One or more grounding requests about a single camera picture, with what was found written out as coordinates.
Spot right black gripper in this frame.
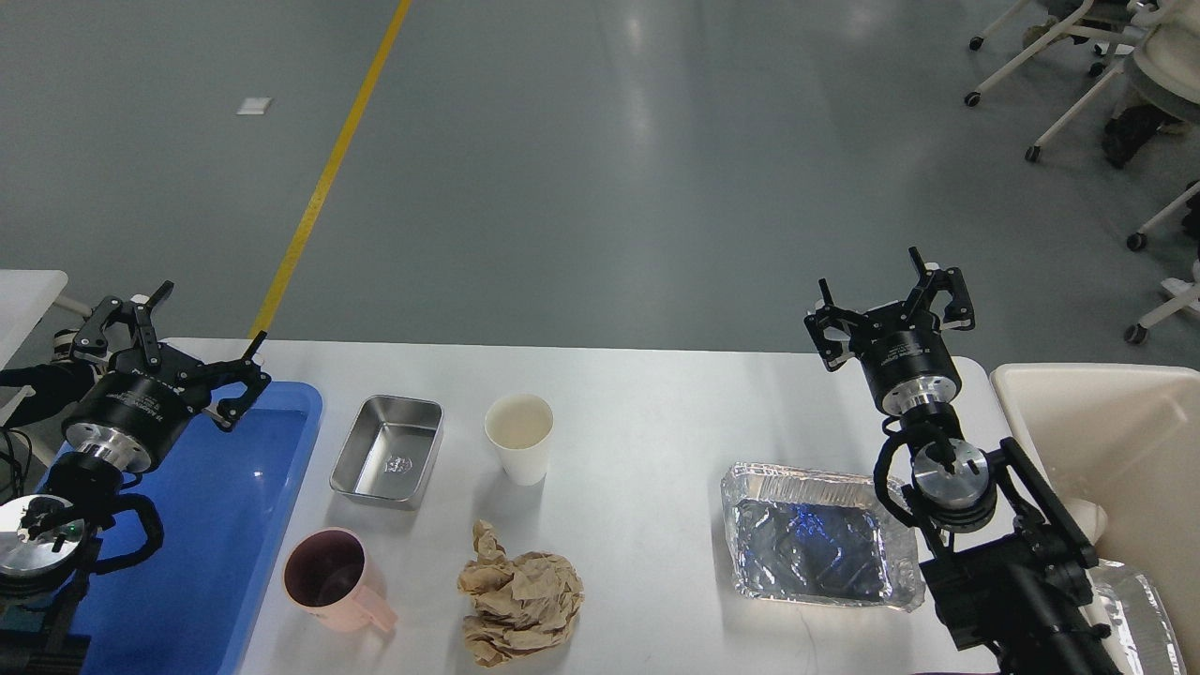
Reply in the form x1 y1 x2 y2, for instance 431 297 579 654
804 247 976 417

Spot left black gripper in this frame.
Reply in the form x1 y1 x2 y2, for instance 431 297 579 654
62 280 274 473

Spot aluminium foil tray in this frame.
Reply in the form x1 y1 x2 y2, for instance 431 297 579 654
721 462 925 613

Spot stainless steel rectangular tin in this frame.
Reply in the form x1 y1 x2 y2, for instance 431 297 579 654
329 395 444 512

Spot pink plastic mug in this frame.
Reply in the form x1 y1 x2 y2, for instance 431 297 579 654
282 527 398 634

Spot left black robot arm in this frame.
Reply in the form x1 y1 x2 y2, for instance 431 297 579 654
2 281 274 674

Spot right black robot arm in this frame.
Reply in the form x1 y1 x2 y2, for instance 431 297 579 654
804 247 1118 674

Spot person's shoe and leg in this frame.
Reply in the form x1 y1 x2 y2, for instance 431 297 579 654
1 329 101 428

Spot white side table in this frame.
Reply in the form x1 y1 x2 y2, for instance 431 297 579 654
1 269 92 368

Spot blue plastic tray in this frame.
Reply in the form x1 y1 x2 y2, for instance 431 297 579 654
2 382 323 674

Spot beige plastic bin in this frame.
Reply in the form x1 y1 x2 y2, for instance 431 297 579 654
991 364 1199 674

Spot white chair base right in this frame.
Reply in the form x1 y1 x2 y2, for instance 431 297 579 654
1123 180 1199 345

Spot seated person's dark leg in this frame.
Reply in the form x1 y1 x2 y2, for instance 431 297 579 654
1100 103 1182 171

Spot white paper cup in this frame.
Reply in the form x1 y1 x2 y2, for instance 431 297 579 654
484 394 556 486

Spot white office chair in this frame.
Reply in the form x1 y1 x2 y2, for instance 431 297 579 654
964 0 1200 165

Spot foil tray in bin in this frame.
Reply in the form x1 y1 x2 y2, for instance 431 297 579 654
1084 558 1188 674

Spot crumpled brown paper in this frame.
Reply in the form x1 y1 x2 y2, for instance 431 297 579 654
456 518 586 668

